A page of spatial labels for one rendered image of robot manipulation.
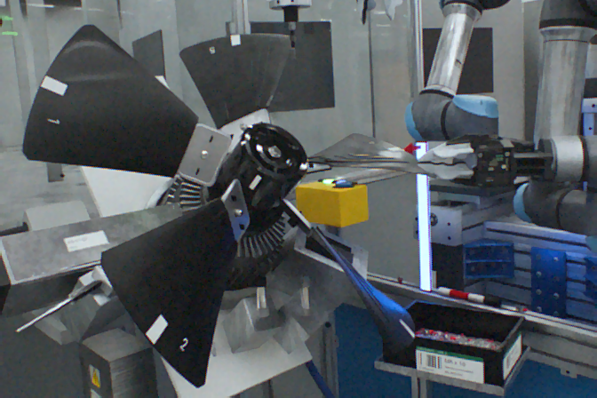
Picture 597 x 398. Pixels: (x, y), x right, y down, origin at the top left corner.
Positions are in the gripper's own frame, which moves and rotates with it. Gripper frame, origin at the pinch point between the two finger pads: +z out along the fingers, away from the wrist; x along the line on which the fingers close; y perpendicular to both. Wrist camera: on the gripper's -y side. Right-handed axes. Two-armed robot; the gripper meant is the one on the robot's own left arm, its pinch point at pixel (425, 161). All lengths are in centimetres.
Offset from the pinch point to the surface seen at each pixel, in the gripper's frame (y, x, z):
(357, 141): -15.8, -0.8, 13.2
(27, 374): -10, 52, 95
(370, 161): -2.0, 0.1, 9.7
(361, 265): 1.5, 18.8, 12.1
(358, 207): -36.8, 19.8, 16.2
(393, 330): 25.4, 18.7, 5.3
